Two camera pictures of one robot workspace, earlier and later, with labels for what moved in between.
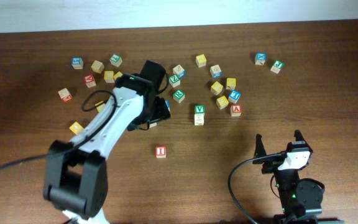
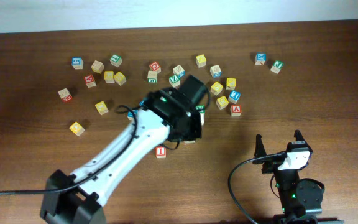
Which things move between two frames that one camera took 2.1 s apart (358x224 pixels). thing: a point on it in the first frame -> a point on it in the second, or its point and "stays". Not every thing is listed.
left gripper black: (161, 112) -> (196, 132)
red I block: (160, 152) stays
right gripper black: (271, 166) stays
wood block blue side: (179, 71) stays
